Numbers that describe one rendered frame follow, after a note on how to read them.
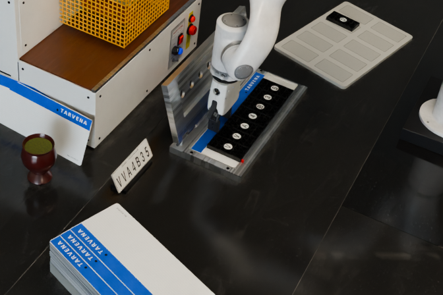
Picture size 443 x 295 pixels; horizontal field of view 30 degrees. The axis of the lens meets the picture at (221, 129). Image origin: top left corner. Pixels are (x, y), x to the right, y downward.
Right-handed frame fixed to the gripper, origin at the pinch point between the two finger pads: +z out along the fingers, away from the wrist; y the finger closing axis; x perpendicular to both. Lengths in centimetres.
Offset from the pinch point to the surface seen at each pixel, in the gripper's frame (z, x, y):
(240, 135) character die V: 1.0, -7.2, -1.7
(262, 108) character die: 1.0, -7.4, 11.9
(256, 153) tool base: 2.0, -13.5, -4.4
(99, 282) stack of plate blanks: -6, -6, -66
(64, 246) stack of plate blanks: -6, 6, -62
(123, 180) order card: 1.5, 9.6, -32.5
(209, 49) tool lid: -13.8, 9.4, 8.8
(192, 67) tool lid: -13.4, 9.3, -0.5
